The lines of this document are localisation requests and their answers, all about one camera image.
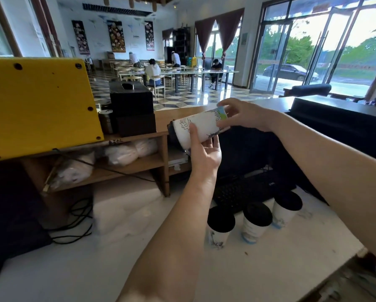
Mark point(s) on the person's left hand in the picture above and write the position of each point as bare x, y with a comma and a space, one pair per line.
205, 161

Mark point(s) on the person's right hand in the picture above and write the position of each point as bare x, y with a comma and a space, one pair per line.
254, 116

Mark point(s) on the person's left thumb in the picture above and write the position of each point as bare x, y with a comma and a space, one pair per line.
194, 135

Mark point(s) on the person's right thumb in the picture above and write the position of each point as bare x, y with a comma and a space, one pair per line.
227, 122

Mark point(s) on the white printed cup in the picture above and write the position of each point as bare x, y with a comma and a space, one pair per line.
203, 125
285, 209
220, 228
255, 221

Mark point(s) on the person's right forearm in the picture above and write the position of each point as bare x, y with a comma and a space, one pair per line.
332, 172

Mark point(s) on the person's left forearm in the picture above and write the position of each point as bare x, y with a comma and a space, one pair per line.
175, 242

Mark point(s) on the black monitor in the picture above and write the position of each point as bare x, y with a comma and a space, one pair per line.
247, 150

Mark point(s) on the white plastic bag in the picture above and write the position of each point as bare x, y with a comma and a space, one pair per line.
147, 147
121, 154
73, 171

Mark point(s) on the dark brown box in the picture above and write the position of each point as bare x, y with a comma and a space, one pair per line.
136, 125

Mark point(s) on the long glass dining table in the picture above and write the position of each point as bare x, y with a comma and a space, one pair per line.
188, 73

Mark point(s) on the wooden shelf unit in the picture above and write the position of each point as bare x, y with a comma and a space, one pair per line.
131, 165

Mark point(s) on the black keyboard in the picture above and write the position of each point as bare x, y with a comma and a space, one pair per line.
254, 188

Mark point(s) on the black tissue box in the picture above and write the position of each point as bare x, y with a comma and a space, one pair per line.
131, 97

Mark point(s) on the dark car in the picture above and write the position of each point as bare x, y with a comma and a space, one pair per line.
290, 72

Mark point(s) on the metal canister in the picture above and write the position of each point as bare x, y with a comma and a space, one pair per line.
106, 122

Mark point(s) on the black armchair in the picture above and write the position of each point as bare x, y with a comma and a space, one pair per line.
310, 90

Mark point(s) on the dark bookshelf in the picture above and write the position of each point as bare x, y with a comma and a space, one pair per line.
180, 43

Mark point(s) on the brown curtains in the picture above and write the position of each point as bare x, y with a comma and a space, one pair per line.
227, 28

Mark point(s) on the yellow machine panel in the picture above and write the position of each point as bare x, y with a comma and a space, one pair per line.
40, 106

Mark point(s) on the black device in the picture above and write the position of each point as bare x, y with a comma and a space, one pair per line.
11, 216

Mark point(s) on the dark wall poster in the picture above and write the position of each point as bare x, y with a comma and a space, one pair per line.
149, 36
116, 36
80, 37

